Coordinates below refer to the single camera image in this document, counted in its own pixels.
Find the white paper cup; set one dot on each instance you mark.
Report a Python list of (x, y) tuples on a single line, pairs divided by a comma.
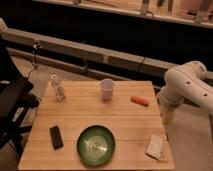
[(107, 87)]

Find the white folded cloth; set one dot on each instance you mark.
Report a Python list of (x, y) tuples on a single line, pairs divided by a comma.
[(154, 147)]

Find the orange carrot toy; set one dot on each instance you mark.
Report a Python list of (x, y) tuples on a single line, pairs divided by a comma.
[(140, 101)]

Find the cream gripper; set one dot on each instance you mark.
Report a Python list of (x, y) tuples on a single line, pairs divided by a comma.
[(167, 115)]

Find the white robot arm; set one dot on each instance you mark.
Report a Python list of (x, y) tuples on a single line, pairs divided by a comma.
[(185, 82)]

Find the black chair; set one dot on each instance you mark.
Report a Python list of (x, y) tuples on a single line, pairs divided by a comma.
[(15, 100)]

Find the green round plate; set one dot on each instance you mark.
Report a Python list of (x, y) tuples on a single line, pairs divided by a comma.
[(95, 145)]

